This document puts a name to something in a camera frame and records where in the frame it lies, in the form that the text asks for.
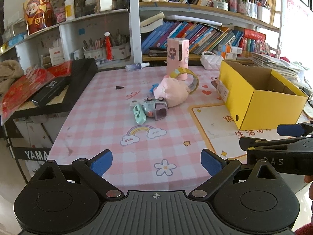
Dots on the white quilted mini bag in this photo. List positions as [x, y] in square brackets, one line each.
[210, 60]

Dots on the yellow cardboard box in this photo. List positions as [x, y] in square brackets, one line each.
[259, 98]

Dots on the black keyboard piano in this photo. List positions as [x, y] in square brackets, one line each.
[82, 73]

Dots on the grey toy car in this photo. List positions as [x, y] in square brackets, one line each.
[155, 108]

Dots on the stack of papers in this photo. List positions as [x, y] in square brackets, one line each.
[291, 71]

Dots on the blue bag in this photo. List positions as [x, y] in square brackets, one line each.
[154, 86]

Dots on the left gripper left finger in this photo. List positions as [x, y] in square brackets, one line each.
[91, 172]

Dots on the white yellow bottle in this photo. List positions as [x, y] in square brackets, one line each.
[69, 9]

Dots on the pink cylindrical humidifier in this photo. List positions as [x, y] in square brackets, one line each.
[177, 54]

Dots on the black long box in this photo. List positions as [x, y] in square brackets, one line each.
[49, 91]

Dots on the blue spray bottle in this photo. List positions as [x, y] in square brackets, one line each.
[136, 66]

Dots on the small white red box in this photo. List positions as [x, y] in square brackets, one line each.
[133, 103]

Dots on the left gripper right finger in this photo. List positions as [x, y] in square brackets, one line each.
[222, 173]

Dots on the pink checkered tablecloth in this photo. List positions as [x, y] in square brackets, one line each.
[160, 154]

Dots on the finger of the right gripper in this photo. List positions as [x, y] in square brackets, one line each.
[288, 144]
[296, 130]

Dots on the fortune god decoration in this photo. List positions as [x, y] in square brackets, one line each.
[38, 15]

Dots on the pink plush toy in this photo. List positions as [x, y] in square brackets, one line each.
[175, 92]

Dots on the red tassel ornament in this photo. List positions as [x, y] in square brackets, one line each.
[108, 46]

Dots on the yellow tape roll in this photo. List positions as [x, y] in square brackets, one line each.
[188, 77]

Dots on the beige plush cloth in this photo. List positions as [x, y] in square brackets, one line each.
[10, 71]

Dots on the red gift bag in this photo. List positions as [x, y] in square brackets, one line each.
[27, 85]

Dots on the mint green small device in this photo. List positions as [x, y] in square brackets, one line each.
[139, 114]

